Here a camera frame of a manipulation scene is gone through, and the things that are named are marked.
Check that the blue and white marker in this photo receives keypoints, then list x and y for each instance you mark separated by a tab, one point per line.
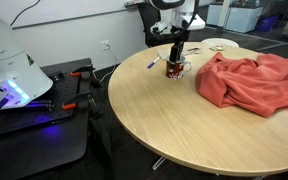
153	62

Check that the chrome table leg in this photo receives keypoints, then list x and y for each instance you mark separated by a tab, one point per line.
159	163

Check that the beige paper sheet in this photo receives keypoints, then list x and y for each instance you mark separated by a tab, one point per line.
164	52

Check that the red mug white inside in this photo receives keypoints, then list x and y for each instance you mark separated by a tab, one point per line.
175	71

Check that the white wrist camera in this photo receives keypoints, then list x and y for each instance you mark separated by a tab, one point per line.
160	27

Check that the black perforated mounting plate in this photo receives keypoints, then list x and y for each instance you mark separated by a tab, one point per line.
34	116

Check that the black office chair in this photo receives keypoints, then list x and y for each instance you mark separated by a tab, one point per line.
149	20

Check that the white cabinet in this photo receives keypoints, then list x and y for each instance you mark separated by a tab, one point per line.
240	16

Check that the red-orange cloth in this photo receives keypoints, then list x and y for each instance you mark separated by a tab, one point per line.
250	83

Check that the white wall outlet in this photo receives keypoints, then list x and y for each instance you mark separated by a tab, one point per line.
105	44

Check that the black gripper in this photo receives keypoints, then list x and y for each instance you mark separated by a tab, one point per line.
174	36

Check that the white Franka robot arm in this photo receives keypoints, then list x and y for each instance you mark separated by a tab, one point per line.
10	66

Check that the white wall board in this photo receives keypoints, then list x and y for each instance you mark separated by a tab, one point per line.
67	8

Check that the small paper packet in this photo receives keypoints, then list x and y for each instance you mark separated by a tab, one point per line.
194	50
217	48

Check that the blue bin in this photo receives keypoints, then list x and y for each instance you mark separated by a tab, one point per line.
267	23

